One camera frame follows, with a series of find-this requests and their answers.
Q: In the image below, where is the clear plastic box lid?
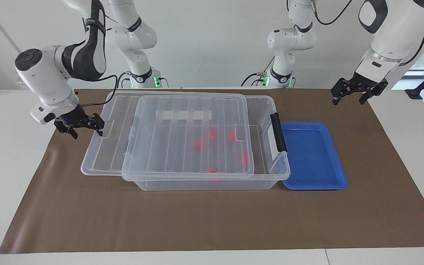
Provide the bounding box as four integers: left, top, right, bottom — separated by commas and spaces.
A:
81, 91, 255, 181

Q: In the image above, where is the black box latch handle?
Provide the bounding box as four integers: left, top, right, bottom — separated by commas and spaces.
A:
271, 113, 288, 153

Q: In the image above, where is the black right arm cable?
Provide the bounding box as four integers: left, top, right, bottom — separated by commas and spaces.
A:
76, 74, 120, 108

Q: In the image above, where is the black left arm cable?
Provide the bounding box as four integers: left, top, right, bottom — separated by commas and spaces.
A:
312, 0, 353, 26

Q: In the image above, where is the white rectangular label sticker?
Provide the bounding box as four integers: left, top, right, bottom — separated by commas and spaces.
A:
265, 125, 278, 159

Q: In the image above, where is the brown paper table mat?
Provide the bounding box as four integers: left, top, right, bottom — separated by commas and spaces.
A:
0, 88, 424, 254

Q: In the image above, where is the blue plastic tray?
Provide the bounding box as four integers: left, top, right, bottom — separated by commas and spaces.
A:
280, 122, 348, 190

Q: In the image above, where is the black base cable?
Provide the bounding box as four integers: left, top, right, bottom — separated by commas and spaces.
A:
241, 73, 268, 87

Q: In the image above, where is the clear plastic storage box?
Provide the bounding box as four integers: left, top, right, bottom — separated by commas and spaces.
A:
122, 95, 291, 191

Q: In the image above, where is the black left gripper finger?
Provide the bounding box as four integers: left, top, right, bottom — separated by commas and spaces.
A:
331, 78, 356, 106
359, 79, 388, 105

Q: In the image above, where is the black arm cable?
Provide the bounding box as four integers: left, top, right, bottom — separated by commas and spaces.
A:
76, 74, 120, 108
312, 0, 353, 26

